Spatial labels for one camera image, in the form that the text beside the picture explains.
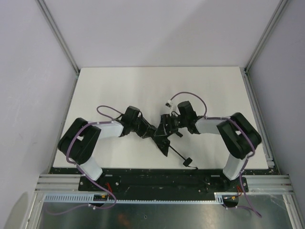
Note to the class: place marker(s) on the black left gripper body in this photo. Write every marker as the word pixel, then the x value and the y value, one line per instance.
pixel 147 130

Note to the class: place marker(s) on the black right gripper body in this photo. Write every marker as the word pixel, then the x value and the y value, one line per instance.
pixel 164 125

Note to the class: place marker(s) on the black folding umbrella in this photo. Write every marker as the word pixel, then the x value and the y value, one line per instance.
pixel 164 144

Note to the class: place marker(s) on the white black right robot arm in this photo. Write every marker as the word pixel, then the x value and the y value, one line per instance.
pixel 239 136

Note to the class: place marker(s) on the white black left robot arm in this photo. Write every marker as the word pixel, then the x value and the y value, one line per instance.
pixel 79 141

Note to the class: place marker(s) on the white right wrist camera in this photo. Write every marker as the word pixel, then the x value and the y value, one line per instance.
pixel 169 104

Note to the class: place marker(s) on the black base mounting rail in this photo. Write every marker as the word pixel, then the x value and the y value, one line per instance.
pixel 164 184

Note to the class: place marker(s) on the grey slotted cable duct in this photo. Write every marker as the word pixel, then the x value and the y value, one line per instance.
pixel 216 198

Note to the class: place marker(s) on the aluminium frame side rail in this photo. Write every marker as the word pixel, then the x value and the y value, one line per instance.
pixel 266 180

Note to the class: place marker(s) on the left aluminium frame post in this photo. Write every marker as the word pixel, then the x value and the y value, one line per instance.
pixel 57 34

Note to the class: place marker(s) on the aluminium frame post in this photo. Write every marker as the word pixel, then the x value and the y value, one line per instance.
pixel 274 20
pixel 57 34

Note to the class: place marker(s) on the right aluminium frame post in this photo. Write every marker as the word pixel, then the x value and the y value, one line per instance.
pixel 274 20

